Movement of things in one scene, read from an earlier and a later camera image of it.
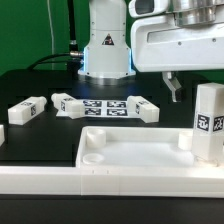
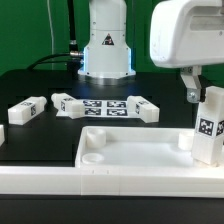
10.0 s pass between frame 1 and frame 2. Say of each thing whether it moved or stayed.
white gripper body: moved
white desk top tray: stayed
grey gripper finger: moved
